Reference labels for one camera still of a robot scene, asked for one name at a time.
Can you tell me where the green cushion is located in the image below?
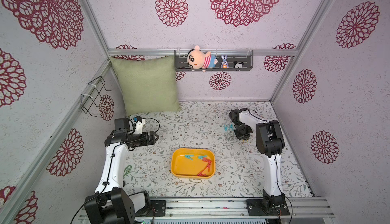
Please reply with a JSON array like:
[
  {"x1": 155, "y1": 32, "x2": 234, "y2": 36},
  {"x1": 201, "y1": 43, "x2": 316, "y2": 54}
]
[{"x1": 110, "y1": 56, "x2": 181, "y2": 116}]

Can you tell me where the small blue rabbit figure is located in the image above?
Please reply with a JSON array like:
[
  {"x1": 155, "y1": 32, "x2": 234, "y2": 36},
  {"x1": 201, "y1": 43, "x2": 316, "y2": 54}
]
[{"x1": 221, "y1": 55, "x2": 229, "y2": 69}]

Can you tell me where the pile of coloured clothespins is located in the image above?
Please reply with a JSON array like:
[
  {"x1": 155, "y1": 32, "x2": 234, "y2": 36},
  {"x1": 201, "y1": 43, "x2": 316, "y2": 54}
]
[{"x1": 184, "y1": 155, "x2": 213, "y2": 177}]

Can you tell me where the black wire wall rack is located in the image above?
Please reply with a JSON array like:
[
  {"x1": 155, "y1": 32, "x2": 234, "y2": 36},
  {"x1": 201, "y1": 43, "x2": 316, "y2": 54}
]
[{"x1": 80, "y1": 76, "x2": 111, "y2": 117}]

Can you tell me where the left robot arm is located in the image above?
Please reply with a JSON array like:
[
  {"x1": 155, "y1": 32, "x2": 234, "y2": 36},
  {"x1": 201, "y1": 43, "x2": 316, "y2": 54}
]
[{"x1": 81, "y1": 116, "x2": 159, "y2": 224}]

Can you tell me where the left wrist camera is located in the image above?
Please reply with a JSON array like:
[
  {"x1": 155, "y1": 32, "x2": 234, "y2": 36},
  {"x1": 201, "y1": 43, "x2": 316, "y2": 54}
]
[{"x1": 132, "y1": 116, "x2": 145, "y2": 135}]

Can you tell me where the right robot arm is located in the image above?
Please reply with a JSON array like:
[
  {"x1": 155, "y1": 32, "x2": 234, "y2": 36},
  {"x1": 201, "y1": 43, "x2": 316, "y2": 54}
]
[{"x1": 229, "y1": 108, "x2": 292, "y2": 217}]

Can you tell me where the dark grey wall shelf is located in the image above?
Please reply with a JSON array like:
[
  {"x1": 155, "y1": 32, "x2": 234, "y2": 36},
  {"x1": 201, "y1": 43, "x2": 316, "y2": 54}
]
[{"x1": 174, "y1": 50, "x2": 254, "y2": 72}]

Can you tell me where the black white mouse figure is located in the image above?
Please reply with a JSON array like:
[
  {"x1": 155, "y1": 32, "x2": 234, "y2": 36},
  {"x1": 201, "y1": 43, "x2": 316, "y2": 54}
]
[{"x1": 234, "y1": 61, "x2": 244, "y2": 69}]

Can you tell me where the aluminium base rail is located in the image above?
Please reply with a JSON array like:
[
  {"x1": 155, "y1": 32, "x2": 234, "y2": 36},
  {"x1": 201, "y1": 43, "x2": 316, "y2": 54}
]
[{"x1": 78, "y1": 196, "x2": 335, "y2": 220}]

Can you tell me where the cartoon boy plush doll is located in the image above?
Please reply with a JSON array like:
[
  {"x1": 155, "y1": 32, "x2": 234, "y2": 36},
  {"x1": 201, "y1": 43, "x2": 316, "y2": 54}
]
[{"x1": 186, "y1": 45, "x2": 218, "y2": 72}]

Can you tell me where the yellow plastic storage box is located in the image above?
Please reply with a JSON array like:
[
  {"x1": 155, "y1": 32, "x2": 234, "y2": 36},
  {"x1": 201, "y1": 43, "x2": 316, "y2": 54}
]
[{"x1": 171, "y1": 148, "x2": 216, "y2": 179}]

